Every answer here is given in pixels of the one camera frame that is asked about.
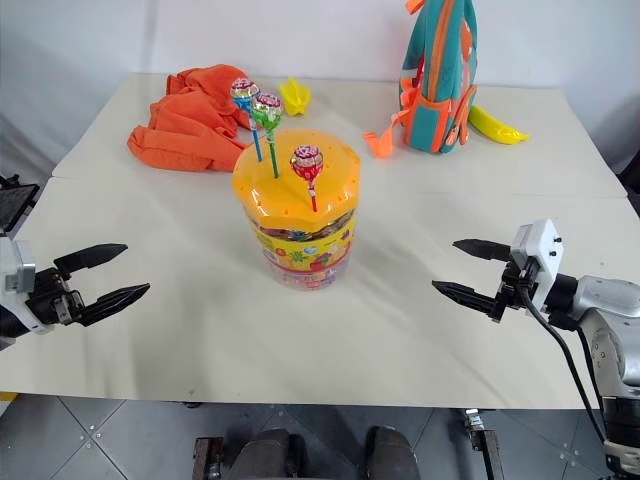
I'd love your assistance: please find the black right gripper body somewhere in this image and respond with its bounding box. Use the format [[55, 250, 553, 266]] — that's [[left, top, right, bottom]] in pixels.
[[491, 258, 544, 323]]

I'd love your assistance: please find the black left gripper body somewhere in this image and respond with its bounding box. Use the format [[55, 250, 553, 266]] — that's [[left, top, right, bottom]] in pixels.
[[24, 266, 86, 327]]

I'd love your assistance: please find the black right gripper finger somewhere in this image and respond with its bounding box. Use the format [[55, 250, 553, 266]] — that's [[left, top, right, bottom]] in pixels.
[[431, 280, 500, 318], [451, 238, 513, 262]]

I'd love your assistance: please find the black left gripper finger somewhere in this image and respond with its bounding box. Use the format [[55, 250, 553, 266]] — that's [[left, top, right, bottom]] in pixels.
[[53, 243, 129, 282], [78, 282, 152, 329]]

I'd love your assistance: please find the red-stick lollipop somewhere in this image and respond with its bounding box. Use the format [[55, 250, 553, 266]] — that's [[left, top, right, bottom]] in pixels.
[[290, 143, 326, 214]]

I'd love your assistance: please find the blue-stick lollipop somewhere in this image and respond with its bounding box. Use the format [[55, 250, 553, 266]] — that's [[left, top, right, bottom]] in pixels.
[[229, 76, 265, 165]]

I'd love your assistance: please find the green-stick lollipop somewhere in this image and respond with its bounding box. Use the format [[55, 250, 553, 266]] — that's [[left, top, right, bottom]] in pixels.
[[249, 91, 285, 181]]

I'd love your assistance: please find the black flat device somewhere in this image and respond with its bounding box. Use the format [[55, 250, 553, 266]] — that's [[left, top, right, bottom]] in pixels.
[[0, 173, 42, 237]]

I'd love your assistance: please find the yellow plastic banana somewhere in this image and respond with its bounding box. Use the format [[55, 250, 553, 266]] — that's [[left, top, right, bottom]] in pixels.
[[467, 103, 532, 147]]

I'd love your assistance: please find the dark metal table leg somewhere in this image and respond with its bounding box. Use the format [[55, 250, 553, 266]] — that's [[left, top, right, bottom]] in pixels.
[[193, 435, 226, 480], [463, 408, 504, 480]]

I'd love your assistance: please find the orange crumpled cloth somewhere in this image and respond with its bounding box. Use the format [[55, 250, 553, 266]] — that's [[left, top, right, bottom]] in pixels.
[[125, 63, 259, 174]]

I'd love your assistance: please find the dark rounded shape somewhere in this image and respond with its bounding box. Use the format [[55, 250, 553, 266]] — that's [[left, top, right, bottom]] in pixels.
[[364, 425, 421, 480], [233, 428, 308, 480]]

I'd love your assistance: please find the yellow-lidded clear candy jar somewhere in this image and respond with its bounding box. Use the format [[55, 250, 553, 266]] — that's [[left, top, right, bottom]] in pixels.
[[230, 127, 363, 292]]

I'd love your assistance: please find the teal and orange backpack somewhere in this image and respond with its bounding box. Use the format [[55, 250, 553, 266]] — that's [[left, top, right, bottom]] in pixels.
[[362, 0, 480, 161]]

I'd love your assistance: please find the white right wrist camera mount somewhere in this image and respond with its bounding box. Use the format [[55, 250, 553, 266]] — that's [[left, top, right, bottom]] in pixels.
[[508, 217, 567, 307]]

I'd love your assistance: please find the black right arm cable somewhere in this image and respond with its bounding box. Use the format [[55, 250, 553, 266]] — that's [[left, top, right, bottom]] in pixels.
[[517, 272, 609, 444]]

